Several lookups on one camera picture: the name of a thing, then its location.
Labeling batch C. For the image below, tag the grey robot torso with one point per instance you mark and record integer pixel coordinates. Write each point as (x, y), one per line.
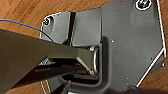
(26, 56)

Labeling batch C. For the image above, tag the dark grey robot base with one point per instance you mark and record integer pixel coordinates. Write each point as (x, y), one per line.
(133, 43)

